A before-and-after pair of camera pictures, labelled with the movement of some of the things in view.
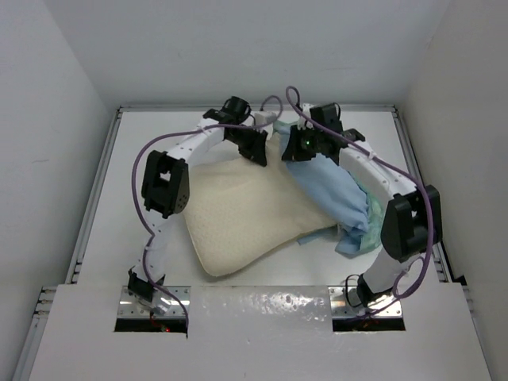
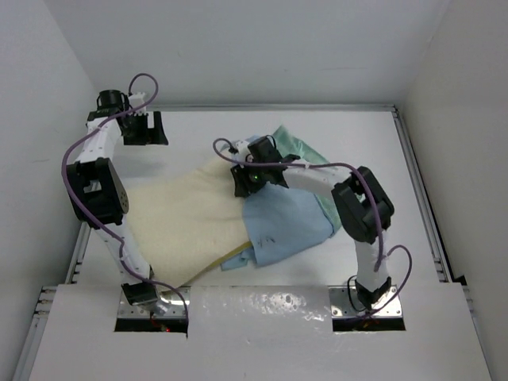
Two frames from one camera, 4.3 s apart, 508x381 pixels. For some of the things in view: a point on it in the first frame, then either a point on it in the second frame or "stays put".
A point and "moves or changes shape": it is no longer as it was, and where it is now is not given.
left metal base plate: [162, 305] stays put
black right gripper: [292, 152] to [246, 185]
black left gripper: [257, 153] to [143, 139]
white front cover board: [262, 332] stays put
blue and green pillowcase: [357, 212] moves or changes shape
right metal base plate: [345, 302] stays put
